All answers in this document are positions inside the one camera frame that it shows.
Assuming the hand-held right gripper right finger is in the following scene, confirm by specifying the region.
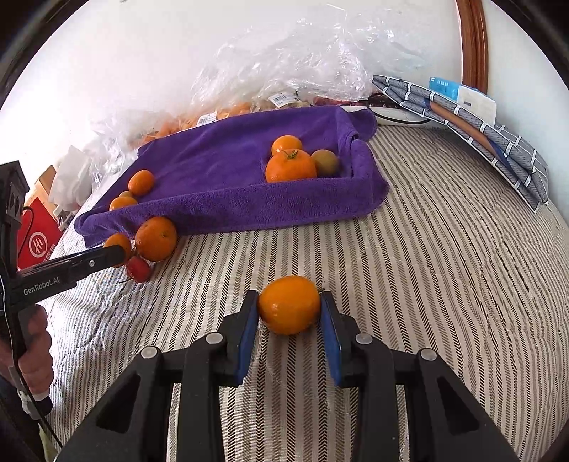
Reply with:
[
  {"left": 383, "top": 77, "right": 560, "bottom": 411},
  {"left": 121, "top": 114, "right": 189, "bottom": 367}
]
[{"left": 320, "top": 291, "right": 521, "bottom": 462}]

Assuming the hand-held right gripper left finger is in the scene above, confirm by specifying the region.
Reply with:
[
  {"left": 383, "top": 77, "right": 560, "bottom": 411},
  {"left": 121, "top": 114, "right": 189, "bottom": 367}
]
[{"left": 55, "top": 290, "right": 260, "bottom": 462}]

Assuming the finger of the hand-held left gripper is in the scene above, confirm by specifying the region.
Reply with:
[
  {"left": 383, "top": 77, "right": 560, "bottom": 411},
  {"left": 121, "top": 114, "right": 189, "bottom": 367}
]
[{"left": 67, "top": 244, "right": 127, "bottom": 279}]

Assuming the purple towel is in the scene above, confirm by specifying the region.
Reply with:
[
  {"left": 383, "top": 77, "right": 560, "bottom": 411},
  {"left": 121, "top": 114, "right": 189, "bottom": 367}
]
[{"left": 74, "top": 105, "right": 390, "bottom": 249}]

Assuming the large orange tomato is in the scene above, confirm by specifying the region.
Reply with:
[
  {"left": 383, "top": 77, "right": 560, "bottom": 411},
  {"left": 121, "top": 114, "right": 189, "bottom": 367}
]
[{"left": 265, "top": 149, "right": 318, "bottom": 184}]

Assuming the green round fruit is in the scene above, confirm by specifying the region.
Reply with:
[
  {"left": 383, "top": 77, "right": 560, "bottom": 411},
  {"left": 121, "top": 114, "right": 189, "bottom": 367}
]
[{"left": 310, "top": 149, "right": 341, "bottom": 177}]

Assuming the clear bag of pale fruits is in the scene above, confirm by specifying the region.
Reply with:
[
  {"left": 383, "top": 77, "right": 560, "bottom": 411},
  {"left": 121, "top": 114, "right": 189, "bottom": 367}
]
[{"left": 191, "top": 13, "right": 427, "bottom": 112}]

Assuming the person's left hand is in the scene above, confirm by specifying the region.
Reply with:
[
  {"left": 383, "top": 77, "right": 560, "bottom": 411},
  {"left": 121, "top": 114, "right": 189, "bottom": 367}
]
[{"left": 0, "top": 306, "right": 56, "bottom": 394}]

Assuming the small red fruit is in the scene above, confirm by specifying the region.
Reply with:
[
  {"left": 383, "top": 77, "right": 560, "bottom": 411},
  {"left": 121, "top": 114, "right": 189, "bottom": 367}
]
[{"left": 126, "top": 256, "right": 152, "bottom": 282}]

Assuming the red paper bag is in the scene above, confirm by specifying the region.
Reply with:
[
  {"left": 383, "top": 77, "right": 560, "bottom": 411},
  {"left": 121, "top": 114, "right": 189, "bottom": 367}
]
[{"left": 17, "top": 197, "right": 63, "bottom": 272}]

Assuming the white plastic bag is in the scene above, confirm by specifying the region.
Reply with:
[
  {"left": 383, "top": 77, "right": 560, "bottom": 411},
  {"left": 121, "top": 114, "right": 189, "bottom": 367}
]
[{"left": 48, "top": 144, "right": 96, "bottom": 209}]

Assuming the cardboard box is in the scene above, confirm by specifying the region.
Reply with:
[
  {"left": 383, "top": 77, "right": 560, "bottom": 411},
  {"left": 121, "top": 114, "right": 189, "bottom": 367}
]
[{"left": 27, "top": 165, "right": 58, "bottom": 207}]

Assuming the crumpled clear plastic wrap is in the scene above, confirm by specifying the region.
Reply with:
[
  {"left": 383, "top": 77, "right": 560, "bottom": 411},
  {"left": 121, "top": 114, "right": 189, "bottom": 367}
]
[{"left": 89, "top": 109, "right": 147, "bottom": 178}]

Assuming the clear bag of oranges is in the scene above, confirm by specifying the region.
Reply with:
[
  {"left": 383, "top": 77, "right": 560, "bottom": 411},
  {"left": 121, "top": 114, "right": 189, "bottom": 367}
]
[{"left": 89, "top": 101, "right": 267, "bottom": 148}]

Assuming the folded grey checked cloth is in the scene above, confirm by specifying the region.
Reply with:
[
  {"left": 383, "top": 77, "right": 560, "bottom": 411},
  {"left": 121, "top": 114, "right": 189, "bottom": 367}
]
[{"left": 371, "top": 75, "right": 549, "bottom": 211}]

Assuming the blue white tissue pack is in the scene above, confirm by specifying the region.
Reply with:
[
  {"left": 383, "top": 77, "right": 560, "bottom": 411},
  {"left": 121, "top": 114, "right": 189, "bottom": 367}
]
[{"left": 429, "top": 76, "right": 498, "bottom": 125}]

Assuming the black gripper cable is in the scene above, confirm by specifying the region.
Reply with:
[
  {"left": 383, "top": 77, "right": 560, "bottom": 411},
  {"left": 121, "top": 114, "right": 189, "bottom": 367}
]
[{"left": 9, "top": 364, "right": 63, "bottom": 449}]

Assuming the black cable loop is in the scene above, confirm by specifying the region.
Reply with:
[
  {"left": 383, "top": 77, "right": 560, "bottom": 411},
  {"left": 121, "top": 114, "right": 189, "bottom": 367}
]
[{"left": 367, "top": 94, "right": 434, "bottom": 127}]

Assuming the brown wooden door frame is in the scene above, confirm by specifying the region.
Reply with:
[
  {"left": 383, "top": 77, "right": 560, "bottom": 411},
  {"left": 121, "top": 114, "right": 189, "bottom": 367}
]
[{"left": 456, "top": 0, "right": 490, "bottom": 92}]

